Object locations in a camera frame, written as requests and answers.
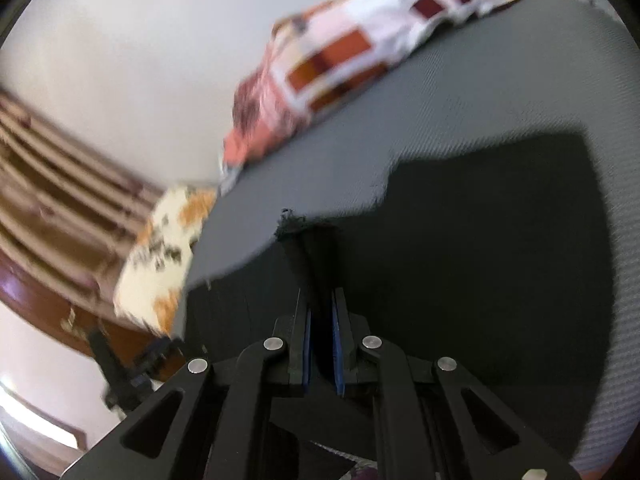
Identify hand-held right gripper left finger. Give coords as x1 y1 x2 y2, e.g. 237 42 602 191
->
60 287 313 480

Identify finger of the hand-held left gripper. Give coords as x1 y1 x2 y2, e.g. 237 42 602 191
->
134 336 187 379

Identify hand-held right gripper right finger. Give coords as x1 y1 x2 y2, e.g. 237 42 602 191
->
330 286 583 480

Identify black pants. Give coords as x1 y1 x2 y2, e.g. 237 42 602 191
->
182 130 617 480

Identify white floral pillow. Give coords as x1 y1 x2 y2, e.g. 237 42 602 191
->
112 182 218 338

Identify beige striped curtain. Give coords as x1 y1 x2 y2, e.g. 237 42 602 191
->
0 87 166 306

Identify grey mesh mattress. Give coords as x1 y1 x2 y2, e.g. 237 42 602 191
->
185 0 632 471

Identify pink white printed pillow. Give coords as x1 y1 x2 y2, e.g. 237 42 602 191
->
220 0 536 196

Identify brown wooden frame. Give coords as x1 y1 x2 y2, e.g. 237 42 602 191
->
0 250 186 386

